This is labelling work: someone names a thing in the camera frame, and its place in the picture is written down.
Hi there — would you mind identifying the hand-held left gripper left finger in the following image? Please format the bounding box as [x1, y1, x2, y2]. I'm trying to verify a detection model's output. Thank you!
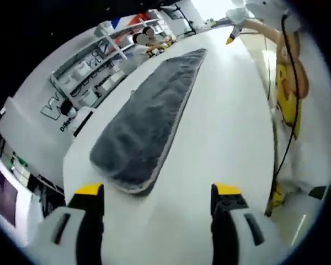
[35, 182, 105, 265]

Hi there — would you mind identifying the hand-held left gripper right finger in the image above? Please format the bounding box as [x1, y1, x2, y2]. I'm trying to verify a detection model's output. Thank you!
[210, 182, 286, 265]

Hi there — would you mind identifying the grey towel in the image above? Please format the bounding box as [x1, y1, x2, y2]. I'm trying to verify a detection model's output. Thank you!
[89, 48, 208, 195]

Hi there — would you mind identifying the black monitor on stand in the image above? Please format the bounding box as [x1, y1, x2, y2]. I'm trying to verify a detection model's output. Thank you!
[165, 0, 196, 35]

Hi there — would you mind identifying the dark equipment rack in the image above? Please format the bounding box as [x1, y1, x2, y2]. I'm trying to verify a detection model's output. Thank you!
[0, 137, 67, 219]

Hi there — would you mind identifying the operator in yellow bear shirt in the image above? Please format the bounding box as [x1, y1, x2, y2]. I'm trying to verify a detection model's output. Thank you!
[270, 27, 331, 199]

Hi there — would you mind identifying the white framed computer monitor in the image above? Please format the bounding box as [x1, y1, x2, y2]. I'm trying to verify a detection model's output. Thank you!
[0, 147, 35, 231]

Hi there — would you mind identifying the white table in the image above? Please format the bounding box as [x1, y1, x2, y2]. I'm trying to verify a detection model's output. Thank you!
[62, 16, 279, 265]

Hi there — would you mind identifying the metal storage shelf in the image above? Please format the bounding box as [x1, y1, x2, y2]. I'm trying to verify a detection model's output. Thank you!
[49, 9, 172, 108]

